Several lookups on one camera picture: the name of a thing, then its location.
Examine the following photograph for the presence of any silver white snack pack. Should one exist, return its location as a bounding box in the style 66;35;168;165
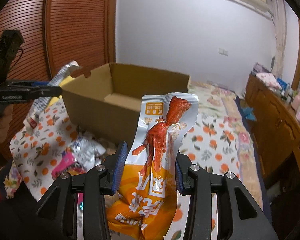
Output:
23;60;83;129

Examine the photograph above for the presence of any orange chicken feet snack pack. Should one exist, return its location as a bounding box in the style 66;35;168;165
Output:
106;93;198;239

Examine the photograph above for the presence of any person left hand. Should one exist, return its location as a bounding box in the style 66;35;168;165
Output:
0;105;13;143

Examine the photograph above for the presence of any pink snack pack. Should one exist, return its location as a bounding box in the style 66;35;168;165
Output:
51;151;78;180

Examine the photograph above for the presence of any silver blue snack pack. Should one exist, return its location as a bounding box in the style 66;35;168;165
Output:
69;133;106;171

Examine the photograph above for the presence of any brown cardboard box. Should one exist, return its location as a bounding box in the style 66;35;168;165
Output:
62;63;190;146

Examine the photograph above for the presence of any orange print tablecloth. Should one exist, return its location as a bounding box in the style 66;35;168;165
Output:
9;99;264;240

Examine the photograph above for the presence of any wooden sideboard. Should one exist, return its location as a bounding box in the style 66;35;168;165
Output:
244;74;300;179

